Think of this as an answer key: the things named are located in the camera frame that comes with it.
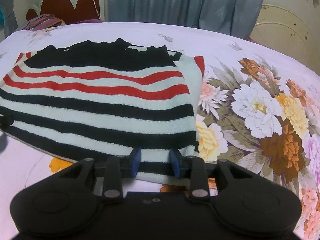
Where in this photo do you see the cream cabinet door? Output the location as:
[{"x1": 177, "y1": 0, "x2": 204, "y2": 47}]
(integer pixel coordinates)
[{"x1": 249, "y1": 0, "x2": 319, "y2": 74}]

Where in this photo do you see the red white scalloped headboard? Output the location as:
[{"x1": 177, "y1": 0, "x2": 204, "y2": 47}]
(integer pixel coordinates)
[{"x1": 25, "y1": 0, "x2": 105, "y2": 22}]

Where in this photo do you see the grey blue curtain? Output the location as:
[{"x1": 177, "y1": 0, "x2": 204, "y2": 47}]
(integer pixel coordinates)
[{"x1": 108, "y1": 0, "x2": 263, "y2": 39}]

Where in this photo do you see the purple crumpled blanket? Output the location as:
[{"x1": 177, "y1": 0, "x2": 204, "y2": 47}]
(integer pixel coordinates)
[{"x1": 15, "y1": 14, "x2": 103, "y2": 32}]

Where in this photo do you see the grey window curtain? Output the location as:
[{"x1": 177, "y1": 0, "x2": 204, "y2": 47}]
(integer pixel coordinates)
[{"x1": 1, "y1": 0, "x2": 18, "y2": 37}]

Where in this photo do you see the red black white striped sweater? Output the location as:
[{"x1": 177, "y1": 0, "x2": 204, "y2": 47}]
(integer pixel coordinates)
[{"x1": 1, "y1": 39, "x2": 204, "y2": 184}]

